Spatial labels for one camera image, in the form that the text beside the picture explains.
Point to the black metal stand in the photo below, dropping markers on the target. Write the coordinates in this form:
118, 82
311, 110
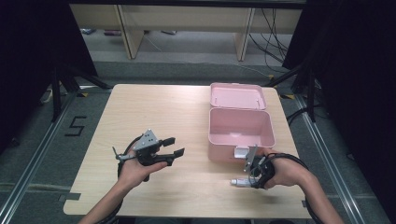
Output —
62, 87
306, 84

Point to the grey tape strip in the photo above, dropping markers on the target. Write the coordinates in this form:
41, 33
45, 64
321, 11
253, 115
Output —
70, 196

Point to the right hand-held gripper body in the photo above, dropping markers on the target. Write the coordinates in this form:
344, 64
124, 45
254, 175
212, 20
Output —
257, 165

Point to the light wooden desk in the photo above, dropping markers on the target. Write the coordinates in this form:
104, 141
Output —
186, 18

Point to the white tube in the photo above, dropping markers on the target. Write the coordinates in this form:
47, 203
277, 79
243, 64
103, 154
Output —
239, 182

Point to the metal floor rail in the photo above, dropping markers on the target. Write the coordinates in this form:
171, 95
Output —
330, 161
28, 171

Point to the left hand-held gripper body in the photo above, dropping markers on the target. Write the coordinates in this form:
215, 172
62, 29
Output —
148, 146

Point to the person's left hand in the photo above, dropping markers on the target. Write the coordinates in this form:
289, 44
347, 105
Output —
137, 171

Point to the person's right hand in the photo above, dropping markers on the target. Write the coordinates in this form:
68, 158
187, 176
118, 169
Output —
288, 171

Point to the black curtain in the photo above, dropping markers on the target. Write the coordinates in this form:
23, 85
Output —
34, 62
358, 77

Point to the pink medicine box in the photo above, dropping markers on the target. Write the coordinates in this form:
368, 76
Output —
239, 130

